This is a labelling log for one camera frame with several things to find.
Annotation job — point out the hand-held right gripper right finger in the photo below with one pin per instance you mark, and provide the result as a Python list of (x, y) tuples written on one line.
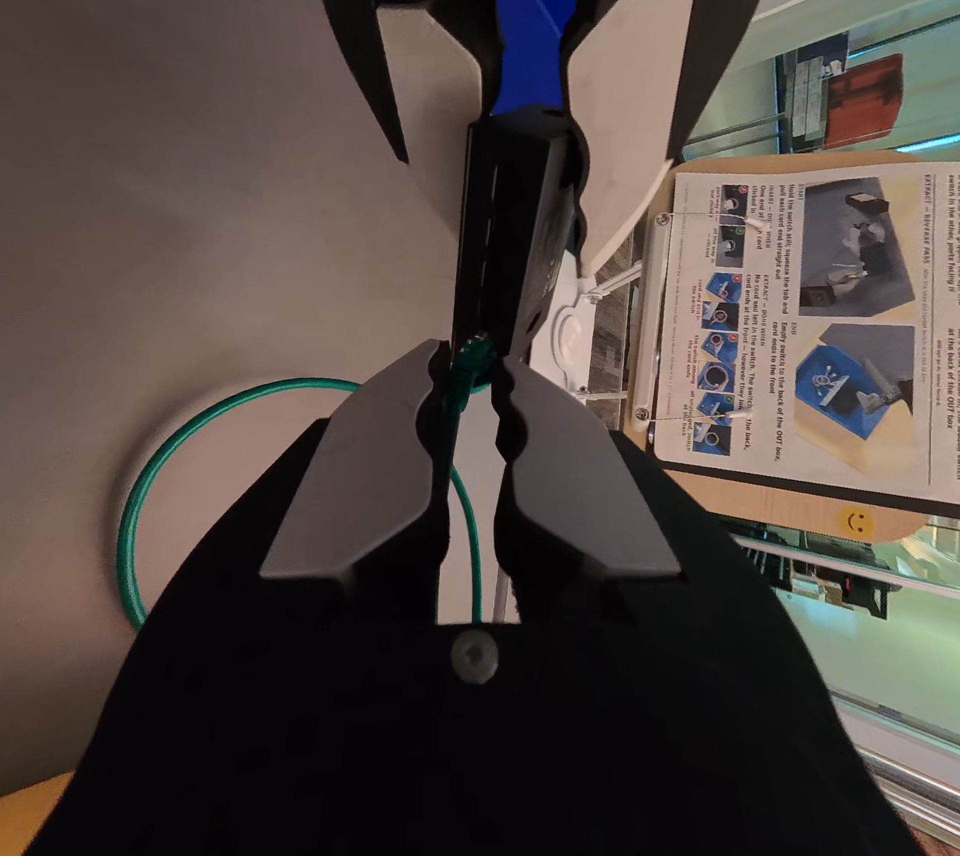
[(585, 488)]

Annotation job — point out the yellow plastic bin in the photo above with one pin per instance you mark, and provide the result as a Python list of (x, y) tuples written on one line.
[(30, 818)]

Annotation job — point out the instruction sheet on stand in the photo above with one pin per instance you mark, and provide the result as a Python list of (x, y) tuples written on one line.
[(787, 511)]

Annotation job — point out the white stand base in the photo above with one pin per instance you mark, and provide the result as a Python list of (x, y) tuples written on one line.
[(562, 346)]

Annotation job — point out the red storage case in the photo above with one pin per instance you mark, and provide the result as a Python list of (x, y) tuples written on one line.
[(866, 98)]

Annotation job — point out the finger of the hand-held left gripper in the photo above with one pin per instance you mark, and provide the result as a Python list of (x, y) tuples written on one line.
[(427, 68), (637, 83)]

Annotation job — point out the blue plastic bin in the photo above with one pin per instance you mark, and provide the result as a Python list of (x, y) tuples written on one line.
[(525, 61)]

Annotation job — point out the black ethernet switch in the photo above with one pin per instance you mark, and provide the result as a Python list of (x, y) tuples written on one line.
[(510, 211)]

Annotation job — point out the clear poster holder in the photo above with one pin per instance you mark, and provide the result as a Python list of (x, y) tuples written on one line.
[(649, 316)]

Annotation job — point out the yellow smiley sticker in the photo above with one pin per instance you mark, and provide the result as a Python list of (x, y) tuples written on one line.
[(855, 521)]

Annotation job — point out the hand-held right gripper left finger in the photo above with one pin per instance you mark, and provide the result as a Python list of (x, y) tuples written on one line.
[(352, 488)]

